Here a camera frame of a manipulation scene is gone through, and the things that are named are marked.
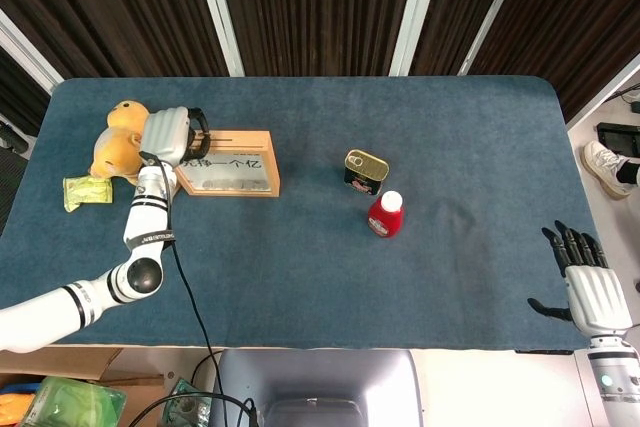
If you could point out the green snack bag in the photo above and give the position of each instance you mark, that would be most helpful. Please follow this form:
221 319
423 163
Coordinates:
87 192

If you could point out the green patterned packet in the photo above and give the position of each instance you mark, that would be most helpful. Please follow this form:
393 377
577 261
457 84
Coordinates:
187 409

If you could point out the green plastic bag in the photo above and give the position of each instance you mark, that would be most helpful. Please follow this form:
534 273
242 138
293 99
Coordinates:
75 404

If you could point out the yellow plush toy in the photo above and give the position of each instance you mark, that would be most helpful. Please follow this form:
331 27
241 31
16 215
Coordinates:
117 149

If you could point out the wooden coin box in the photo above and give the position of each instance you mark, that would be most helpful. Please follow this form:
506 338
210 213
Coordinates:
240 172

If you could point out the orange toy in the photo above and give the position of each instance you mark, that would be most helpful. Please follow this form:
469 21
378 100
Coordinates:
12 404

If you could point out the white partition post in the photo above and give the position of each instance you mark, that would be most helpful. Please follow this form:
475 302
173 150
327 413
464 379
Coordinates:
217 7
492 7
415 7
607 89
27 54

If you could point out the grey robot torso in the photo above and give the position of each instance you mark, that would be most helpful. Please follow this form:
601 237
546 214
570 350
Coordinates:
320 382

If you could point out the left robot hand, white and black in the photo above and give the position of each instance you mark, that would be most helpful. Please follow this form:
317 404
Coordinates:
165 134

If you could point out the black floor device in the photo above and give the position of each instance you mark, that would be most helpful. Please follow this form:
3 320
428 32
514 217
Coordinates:
620 133

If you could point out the white sneaker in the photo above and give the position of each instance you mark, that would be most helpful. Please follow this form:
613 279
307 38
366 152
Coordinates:
602 167

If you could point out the red ketchup bottle, white cap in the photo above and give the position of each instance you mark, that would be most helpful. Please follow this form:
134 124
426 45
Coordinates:
386 219

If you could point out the brown cardboard box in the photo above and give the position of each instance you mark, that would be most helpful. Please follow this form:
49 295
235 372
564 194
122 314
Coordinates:
135 389

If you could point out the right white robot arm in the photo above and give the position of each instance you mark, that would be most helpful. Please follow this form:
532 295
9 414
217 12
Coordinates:
615 377

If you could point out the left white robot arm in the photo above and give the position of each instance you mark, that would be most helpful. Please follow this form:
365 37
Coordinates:
145 217

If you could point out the blue felt table mat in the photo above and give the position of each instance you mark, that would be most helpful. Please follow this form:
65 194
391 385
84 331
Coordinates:
325 272

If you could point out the rectangular tin can, gold lid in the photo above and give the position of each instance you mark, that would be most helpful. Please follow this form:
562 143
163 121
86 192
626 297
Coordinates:
365 169

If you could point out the right robot hand, white and black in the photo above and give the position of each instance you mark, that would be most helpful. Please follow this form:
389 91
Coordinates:
597 297

